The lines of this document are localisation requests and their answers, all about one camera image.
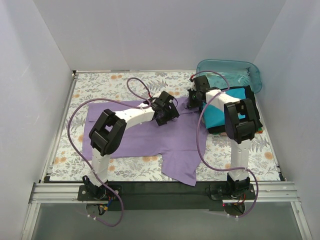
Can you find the teal folded t shirt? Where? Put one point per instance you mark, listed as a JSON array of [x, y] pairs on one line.
[[214, 117]]

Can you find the floral table mat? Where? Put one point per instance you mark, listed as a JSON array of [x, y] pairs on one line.
[[68, 166]]

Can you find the aluminium frame rail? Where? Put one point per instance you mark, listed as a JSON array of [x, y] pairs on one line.
[[268, 191]]

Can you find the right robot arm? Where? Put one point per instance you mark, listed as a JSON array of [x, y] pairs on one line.
[[240, 123]]

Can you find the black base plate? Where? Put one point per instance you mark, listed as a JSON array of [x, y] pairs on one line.
[[164, 195]]

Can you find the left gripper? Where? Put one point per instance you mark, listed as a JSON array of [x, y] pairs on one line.
[[171, 110]]

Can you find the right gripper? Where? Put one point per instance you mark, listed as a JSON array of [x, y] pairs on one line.
[[191, 97]]

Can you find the purple t shirt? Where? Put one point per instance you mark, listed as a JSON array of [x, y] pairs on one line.
[[179, 142]]

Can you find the teal plastic bin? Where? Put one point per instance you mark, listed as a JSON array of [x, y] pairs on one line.
[[235, 73]]

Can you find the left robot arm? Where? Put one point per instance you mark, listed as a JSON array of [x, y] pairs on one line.
[[107, 133]]

